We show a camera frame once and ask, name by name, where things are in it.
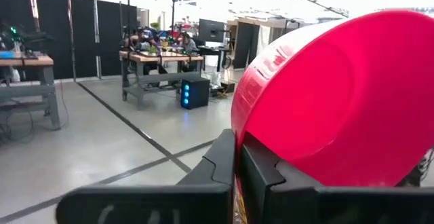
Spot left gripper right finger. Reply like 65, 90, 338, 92
239, 132, 434, 224

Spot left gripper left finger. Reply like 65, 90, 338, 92
56, 128, 237, 224

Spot yellow patterned mini bowl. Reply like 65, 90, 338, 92
233, 179, 249, 224

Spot red plastic mini bowl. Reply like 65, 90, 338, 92
230, 9, 434, 198

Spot black computer tower blue lights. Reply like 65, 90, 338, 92
180, 77, 211, 111

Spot small black floor box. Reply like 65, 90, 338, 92
220, 80, 236, 94

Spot black desk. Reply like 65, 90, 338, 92
197, 45, 231, 73

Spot person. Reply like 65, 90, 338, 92
179, 32, 201, 72
134, 26, 160, 75

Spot single black partition panel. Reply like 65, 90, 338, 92
233, 21, 261, 70

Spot wooden top workbench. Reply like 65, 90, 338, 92
119, 50, 205, 107
0, 54, 62, 132

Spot black computer monitor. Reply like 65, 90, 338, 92
198, 18, 226, 43

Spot black overhead pole stand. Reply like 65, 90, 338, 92
126, 0, 179, 31

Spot black partition panels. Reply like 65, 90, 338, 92
0, 0, 138, 81

